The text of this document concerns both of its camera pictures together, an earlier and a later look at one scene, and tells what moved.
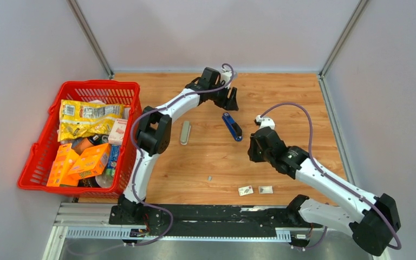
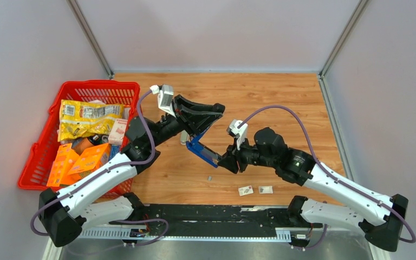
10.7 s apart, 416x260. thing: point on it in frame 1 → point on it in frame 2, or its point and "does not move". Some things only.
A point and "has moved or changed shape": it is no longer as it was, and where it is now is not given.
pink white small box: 116,135 does not move
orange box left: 65,158 does not move
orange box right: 91,162 does not move
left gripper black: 232,103 → 194,116
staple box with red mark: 245,190 does not move
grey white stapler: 185,132 does not move
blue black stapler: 234,128 has moved or changed shape
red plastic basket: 36,175 does not move
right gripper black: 251,151 → 231,163
